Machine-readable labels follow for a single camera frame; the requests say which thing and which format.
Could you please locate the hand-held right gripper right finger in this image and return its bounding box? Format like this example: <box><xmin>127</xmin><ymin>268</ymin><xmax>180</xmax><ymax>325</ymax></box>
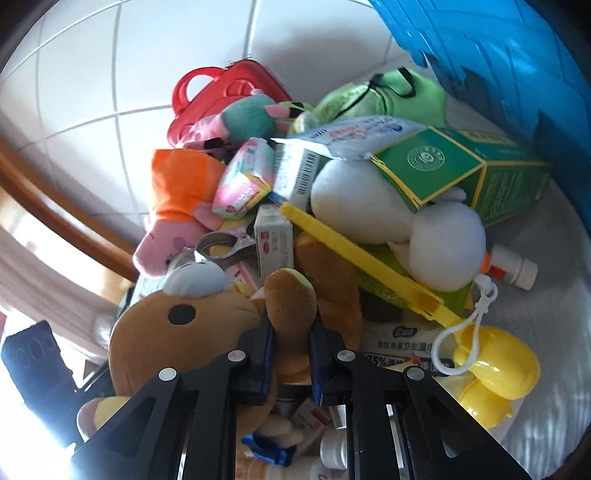
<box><xmin>309</xmin><ymin>324</ymin><xmax>533</xmax><ymax>480</ymax></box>

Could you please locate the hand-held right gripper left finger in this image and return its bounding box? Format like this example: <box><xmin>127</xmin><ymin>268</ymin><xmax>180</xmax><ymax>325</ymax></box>
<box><xmin>71</xmin><ymin>316</ymin><xmax>279</xmax><ymax>480</ymax></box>

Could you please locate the brown plush bear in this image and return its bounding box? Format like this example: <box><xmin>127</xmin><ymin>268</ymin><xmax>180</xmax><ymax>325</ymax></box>
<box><xmin>76</xmin><ymin>235</ymin><xmax>366</xmax><ymax>446</ymax></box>

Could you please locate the blue plastic crate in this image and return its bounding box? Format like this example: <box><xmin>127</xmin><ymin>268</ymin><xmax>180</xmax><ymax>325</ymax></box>
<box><xmin>369</xmin><ymin>0</ymin><xmax>591</xmax><ymax>210</ymax></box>

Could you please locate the small white bottle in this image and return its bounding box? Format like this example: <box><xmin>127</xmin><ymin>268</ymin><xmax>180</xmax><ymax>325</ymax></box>
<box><xmin>488</xmin><ymin>243</ymin><xmax>539</xmax><ymax>292</ymax></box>
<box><xmin>318</xmin><ymin>427</ymin><xmax>350</xmax><ymax>468</ymax></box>

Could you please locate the white disinfectant wipes pack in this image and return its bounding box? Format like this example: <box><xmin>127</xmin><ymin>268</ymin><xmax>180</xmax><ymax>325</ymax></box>
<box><xmin>359</xmin><ymin>318</ymin><xmax>463</xmax><ymax>378</ymax></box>

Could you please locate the long yellow plastic clip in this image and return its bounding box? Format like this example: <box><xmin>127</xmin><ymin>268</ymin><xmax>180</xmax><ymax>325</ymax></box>
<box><xmin>279</xmin><ymin>202</ymin><xmax>463</xmax><ymax>323</ymax></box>

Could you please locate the small red and white box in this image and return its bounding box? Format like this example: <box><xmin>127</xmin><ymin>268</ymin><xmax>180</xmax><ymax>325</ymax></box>
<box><xmin>253</xmin><ymin>205</ymin><xmax>297</xmax><ymax>278</ymax></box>

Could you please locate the white plush duck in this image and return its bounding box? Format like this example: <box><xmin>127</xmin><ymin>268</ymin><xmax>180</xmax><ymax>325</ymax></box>
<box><xmin>310</xmin><ymin>159</ymin><xmax>491</xmax><ymax>293</ymax></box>

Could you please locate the yellow plastic duck toy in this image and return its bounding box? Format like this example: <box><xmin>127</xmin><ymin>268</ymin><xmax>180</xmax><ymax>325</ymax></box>
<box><xmin>431</xmin><ymin>274</ymin><xmax>542</xmax><ymax>429</ymax></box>

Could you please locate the pink tissue packet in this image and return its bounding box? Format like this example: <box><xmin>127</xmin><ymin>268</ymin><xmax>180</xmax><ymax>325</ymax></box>
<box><xmin>211</xmin><ymin>137</ymin><xmax>279</xmax><ymax>221</ymax></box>

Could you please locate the white barcode box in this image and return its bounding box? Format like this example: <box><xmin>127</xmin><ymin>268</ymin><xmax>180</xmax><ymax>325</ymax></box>
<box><xmin>271</xmin><ymin>141</ymin><xmax>327</xmax><ymax>212</ymax></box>

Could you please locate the orange and pink plush toy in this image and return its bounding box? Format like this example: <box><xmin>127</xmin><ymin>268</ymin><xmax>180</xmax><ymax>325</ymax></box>
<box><xmin>133</xmin><ymin>148</ymin><xmax>228</xmax><ymax>278</ymax></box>

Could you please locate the black box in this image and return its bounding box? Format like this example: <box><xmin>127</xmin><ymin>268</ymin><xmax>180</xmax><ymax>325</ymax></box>
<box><xmin>0</xmin><ymin>320</ymin><xmax>77</xmax><ymax>445</ymax></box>

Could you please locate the white wet wipes packet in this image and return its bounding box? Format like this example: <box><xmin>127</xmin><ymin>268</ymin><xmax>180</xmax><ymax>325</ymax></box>
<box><xmin>270</xmin><ymin>115</ymin><xmax>432</xmax><ymax>161</ymax></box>

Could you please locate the teal and pink plush toy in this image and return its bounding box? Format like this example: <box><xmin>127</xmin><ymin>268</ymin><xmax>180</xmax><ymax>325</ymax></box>
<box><xmin>185</xmin><ymin>90</ymin><xmax>315</xmax><ymax>151</ymax></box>

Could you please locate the green carton box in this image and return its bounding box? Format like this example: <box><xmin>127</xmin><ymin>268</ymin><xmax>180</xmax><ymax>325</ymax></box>
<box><xmin>369</xmin><ymin>126</ymin><xmax>556</xmax><ymax>228</ymax></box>

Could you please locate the green frog plush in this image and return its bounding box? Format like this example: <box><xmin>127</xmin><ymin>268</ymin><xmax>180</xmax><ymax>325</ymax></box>
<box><xmin>291</xmin><ymin>67</ymin><xmax>450</xmax><ymax>136</ymax></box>

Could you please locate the red zip case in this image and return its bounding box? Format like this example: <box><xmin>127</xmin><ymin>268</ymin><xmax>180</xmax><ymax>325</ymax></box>
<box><xmin>167</xmin><ymin>60</ymin><xmax>278</xmax><ymax>149</ymax></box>

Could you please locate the wooden door frame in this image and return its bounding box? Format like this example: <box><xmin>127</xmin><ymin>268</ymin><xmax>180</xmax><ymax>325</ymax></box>
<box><xmin>0</xmin><ymin>138</ymin><xmax>140</xmax><ymax>283</ymax></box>

